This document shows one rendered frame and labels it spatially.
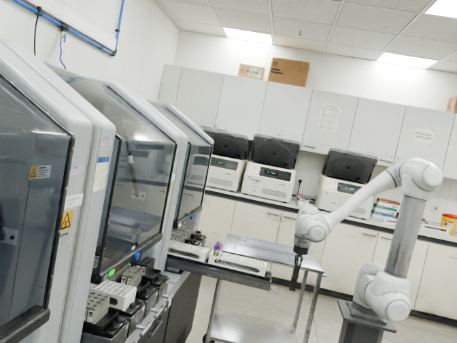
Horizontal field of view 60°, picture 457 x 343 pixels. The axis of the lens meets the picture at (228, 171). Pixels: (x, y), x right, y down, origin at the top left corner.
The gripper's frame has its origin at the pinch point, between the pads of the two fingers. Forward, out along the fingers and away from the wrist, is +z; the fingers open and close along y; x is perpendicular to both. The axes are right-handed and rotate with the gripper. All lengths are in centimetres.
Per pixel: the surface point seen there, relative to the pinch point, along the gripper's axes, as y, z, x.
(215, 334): -31, 52, -37
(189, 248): 3, -6, -56
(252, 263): 2.9, -6.2, -22.3
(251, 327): -53, 52, -16
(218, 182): -230, -17, -83
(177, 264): 7, 2, -60
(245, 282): 6.7, 2.6, -23.7
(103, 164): 99, -53, -66
